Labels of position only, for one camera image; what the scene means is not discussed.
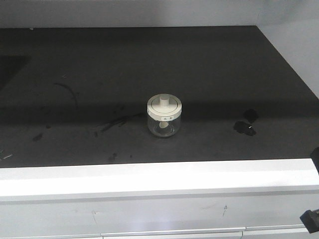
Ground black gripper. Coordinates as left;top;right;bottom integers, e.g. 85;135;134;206
299;146;319;234

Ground glass jar with white lid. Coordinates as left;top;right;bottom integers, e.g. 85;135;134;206
147;94;182;137

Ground black debris pieces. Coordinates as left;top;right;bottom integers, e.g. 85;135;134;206
233;109;259;136

